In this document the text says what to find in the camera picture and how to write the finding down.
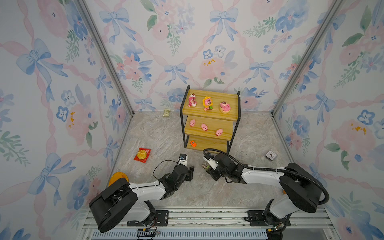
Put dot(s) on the pink bear yellow flower figure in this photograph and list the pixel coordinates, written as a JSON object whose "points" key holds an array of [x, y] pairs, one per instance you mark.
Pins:
{"points": [[208, 103]]}

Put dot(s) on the orange toy truck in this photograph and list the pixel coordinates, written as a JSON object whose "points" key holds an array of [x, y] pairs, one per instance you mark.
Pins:
{"points": [[193, 144]]}

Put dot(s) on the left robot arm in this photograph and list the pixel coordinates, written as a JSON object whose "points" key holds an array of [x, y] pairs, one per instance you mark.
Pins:
{"points": [[125, 201]]}

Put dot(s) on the pink pig toy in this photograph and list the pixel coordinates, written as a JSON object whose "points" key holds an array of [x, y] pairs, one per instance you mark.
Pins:
{"points": [[204, 127], [219, 132]]}

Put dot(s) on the wooden shelf black metal frame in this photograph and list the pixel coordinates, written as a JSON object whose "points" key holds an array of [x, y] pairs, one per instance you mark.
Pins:
{"points": [[214, 119]]}

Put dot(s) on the orange bowl left side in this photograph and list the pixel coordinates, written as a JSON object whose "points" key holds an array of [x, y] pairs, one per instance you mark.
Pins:
{"points": [[116, 176]]}

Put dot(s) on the red yellow snack packet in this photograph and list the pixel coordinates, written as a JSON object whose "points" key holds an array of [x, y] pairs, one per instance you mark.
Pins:
{"points": [[142, 155]]}

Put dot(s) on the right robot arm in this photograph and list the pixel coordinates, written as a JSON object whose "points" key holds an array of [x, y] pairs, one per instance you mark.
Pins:
{"points": [[302, 191]]}

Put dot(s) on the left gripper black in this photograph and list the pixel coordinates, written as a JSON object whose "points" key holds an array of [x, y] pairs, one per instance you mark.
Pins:
{"points": [[190, 174]]}

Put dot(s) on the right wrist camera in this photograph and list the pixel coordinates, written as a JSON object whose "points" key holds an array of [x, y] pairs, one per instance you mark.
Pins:
{"points": [[209, 158]]}

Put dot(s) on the small white alarm clock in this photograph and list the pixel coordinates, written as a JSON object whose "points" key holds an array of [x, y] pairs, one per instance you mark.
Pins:
{"points": [[270, 155]]}

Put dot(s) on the red and green toy truck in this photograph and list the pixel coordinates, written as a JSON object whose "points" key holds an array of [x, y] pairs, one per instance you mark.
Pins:
{"points": [[205, 166]]}

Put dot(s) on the small green packet by wall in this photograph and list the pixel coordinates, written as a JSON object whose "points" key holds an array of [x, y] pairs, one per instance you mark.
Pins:
{"points": [[166, 113]]}

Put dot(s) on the pink pig on middle shelf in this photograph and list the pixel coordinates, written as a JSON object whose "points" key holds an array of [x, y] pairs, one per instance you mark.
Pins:
{"points": [[192, 123]]}

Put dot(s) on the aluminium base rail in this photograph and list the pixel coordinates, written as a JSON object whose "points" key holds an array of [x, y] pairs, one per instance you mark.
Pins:
{"points": [[194, 223]]}

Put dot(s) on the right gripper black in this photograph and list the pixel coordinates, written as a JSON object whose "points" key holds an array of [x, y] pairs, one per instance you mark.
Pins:
{"points": [[211, 172]]}

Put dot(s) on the pink bear strawberry hat figure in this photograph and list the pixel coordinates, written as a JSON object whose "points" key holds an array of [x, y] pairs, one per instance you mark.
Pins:
{"points": [[192, 101]]}

